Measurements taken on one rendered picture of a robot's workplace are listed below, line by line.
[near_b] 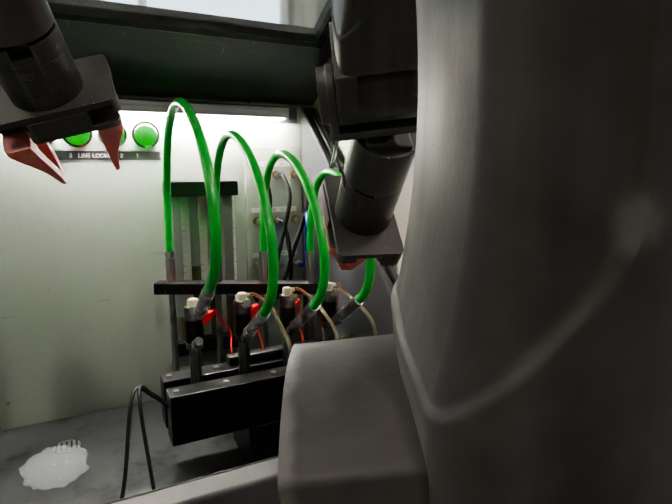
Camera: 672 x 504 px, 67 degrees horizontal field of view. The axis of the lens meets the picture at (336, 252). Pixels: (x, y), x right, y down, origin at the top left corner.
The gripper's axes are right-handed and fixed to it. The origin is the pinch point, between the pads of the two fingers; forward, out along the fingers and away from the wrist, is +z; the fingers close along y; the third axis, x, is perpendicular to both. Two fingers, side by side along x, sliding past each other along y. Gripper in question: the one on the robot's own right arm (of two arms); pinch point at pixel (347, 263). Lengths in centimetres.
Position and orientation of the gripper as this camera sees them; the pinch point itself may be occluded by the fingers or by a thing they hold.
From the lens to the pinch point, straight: 58.2
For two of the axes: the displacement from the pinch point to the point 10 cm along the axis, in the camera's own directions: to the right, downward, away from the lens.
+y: -1.6, -8.1, 5.6
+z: -1.5, 5.8, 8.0
